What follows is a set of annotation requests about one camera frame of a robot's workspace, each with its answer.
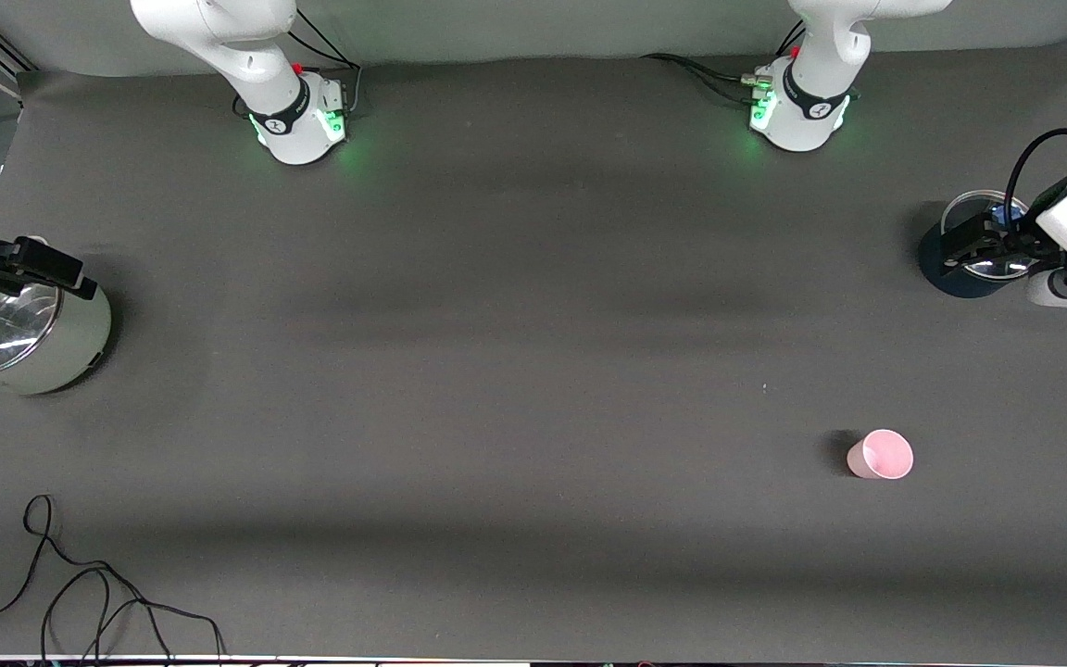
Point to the dark grey table mat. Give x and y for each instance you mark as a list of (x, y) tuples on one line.
[(533, 371)]

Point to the glass lid blue knob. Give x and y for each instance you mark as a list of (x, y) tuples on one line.
[(978, 206)]

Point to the pink plastic cup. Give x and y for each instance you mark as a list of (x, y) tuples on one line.
[(881, 456)]

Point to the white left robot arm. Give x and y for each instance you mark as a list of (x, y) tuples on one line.
[(811, 93)]

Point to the pale green cooking pot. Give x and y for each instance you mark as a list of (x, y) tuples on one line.
[(61, 347)]

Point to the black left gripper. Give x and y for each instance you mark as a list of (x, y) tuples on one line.
[(1021, 244)]

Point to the glass pot lid beige knob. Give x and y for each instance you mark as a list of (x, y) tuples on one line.
[(6, 333)]

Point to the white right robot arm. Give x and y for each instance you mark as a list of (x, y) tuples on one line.
[(256, 46)]

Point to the dark blue saucepan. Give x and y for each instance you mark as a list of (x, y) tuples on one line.
[(955, 278)]

